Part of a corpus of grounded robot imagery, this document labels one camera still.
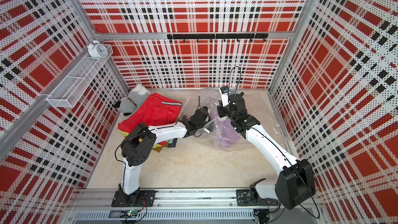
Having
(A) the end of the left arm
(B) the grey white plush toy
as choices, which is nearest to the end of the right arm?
(A) the end of the left arm

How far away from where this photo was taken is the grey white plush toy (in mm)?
1047

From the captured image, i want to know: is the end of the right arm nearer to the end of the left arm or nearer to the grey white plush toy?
the end of the left arm
